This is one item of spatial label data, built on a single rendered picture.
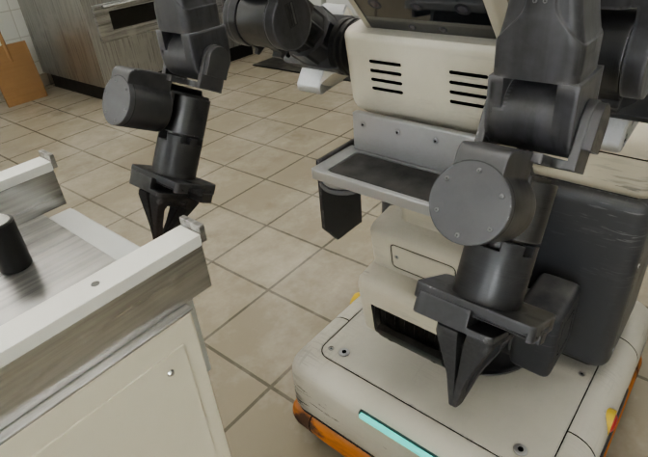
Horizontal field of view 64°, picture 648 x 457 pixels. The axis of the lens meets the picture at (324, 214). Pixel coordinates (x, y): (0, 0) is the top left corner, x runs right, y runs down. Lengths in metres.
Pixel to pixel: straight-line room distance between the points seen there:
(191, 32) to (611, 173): 0.68
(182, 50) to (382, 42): 0.26
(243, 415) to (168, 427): 0.94
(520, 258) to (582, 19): 0.17
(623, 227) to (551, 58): 0.63
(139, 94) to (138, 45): 3.51
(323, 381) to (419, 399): 0.21
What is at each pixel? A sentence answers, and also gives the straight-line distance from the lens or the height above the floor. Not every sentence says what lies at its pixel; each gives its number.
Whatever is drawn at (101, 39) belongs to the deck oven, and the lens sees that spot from 3.98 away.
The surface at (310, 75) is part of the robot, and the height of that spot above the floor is 0.91.
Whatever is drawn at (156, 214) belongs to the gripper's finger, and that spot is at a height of 0.82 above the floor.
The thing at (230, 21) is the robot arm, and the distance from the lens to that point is 0.78.
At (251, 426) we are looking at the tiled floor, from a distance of 1.46.
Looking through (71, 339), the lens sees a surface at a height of 0.88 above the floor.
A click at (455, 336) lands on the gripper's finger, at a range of 0.44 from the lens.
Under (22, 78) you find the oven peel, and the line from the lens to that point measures 4.58.
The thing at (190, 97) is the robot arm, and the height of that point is 0.95.
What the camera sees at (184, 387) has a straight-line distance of 0.54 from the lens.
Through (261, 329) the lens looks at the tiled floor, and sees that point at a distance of 1.69.
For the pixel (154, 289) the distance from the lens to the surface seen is 0.47.
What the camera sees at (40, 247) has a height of 0.84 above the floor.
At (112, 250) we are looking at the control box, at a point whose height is 0.84.
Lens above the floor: 1.15
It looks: 31 degrees down
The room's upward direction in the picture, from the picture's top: 5 degrees counter-clockwise
